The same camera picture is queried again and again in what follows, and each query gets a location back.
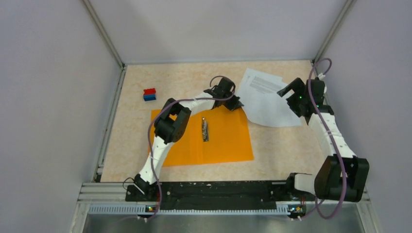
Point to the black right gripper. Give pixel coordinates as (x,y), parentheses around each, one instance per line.
(298,86)

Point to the white paper sheets stack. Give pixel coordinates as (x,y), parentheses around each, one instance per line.
(261,103)

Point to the silver metal folder clip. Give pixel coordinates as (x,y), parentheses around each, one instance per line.
(205,134)

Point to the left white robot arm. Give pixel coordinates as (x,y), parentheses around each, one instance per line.
(170,124)

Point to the red and blue toy brick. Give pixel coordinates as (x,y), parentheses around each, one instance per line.
(149,94)

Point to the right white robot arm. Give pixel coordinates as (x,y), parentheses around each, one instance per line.
(342,170)

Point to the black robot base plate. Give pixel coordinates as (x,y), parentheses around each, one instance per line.
(227,195)

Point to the white slotted cable duct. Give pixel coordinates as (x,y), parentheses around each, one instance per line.
(142,209)

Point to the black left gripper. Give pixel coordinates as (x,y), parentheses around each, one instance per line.
(235,104)

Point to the orange clip file folder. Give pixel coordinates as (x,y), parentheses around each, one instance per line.
(229,140)

